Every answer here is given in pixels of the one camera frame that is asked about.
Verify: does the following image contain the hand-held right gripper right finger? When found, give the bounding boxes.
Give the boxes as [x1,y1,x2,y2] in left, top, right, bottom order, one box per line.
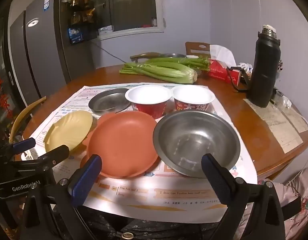
[201,153,287,240]

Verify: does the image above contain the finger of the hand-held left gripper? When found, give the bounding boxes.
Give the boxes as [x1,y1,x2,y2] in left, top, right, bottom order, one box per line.
[9,144,70,168]
[0,137,36,165]

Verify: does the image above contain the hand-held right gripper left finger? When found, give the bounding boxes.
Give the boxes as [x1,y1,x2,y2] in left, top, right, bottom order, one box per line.
[22,154,104,240]

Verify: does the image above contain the yellow plastic plate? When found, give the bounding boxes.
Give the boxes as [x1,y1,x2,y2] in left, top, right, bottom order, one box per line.
[45,111,98,153]

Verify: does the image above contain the large steel bowl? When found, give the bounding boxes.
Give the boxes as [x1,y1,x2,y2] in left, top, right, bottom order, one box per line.
[152,110,241,179]

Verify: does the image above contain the orange plastic plate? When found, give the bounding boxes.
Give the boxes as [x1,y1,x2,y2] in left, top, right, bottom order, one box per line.
[79,111,159,179]

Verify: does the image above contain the small steel plate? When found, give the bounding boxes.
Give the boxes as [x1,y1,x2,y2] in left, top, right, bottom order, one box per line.
[88,88,131,115]

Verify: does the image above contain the red instant noodle bowl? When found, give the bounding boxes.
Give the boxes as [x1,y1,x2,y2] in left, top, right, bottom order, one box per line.
[172,85,216,113]
[124,85,172,120]

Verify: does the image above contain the printed newspaper sheet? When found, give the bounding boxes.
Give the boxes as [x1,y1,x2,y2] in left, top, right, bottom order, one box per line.
[20,83,259,223]

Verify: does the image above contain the glass door with red decorations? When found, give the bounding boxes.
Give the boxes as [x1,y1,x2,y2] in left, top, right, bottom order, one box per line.
[0,17,27,130]

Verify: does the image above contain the person's dark floral clothing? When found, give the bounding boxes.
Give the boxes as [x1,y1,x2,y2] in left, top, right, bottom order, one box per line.
[51,205,227,240]

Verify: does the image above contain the paper sheets under glass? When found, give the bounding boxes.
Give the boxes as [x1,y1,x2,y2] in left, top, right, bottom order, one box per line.
[244,97,308,154]

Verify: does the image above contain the grey refrigerator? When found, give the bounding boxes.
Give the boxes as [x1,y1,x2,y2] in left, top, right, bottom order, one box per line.
[7,0,95,105]

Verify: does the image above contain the red tissue box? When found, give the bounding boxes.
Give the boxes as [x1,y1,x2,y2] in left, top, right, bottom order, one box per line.
[206,44,241,84]

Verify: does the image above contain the white crumpled bags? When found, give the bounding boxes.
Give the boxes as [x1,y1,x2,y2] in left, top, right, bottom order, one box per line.
[238,62,253,75]

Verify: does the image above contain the celery bunch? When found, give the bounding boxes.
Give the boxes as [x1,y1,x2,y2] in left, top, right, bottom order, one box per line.
[144,57,211,72]
[119,62,198,85]

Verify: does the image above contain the black thermos bottle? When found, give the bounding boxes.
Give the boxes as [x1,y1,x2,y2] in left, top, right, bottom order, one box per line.
[246,24,282,108]

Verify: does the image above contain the blue box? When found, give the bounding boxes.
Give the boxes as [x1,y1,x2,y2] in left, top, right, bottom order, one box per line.
[67,27,84,44]

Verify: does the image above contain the wooden chair with cutout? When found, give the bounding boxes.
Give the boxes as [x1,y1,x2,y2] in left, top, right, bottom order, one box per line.
[185,42,211,55]

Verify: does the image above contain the black storage rack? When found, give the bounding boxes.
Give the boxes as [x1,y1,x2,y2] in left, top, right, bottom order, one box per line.
[66,0,97,45]

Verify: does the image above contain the white framed window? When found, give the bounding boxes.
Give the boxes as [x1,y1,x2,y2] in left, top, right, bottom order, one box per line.
[96,0,166,40]

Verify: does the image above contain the black carry strap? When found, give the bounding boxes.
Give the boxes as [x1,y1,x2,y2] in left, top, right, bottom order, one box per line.
[226,66,252,92]

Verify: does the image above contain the wall cable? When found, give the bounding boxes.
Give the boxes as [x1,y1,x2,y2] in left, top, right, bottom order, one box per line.
[92,41,130,63]

